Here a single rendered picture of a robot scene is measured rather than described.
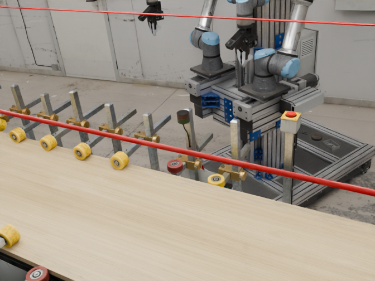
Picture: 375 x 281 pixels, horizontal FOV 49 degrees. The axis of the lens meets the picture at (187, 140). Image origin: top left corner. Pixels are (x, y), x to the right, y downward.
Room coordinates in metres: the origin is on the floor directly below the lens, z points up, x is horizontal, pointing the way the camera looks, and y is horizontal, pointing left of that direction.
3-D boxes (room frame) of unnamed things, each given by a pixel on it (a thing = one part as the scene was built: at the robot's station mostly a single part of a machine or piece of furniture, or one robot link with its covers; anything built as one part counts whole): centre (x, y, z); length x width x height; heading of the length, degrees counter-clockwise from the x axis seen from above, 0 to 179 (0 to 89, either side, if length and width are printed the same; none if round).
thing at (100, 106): (2.23, 0.65, 0.95); 0.50 x 0.04 x 0.04; 149
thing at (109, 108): (2.06, 0.41, 0.88); 0.03 x 0.03 x 0.48; 59
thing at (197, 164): (1.81, 0.01, 0.85); 0.13 x 0.06 x 0.05; 59
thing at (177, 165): (1.73, 0.08, 0.85); 0.08 x 0.08 x 0.11
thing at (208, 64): (2.67, -0.22, 1.09); 0.15 x 0.15 x 0.10
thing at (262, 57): (2.25, -0.49, 1.21); 0.13 x 0.12 x 0.14; 40
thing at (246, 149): (1.73, -0.22, 0.84); 0.43 x 0.03 x 0.04; 149
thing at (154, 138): (1.95, 0.22, 0.95); 0.13 x 0.06 x 0.05; 59
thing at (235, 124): (1.67, -0.23, 0.91); 0.03 x 0.03 x 0.48; 59
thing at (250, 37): (1.94, -0.33, 1.46); 0.09 x 0.08 x 0.12; 123
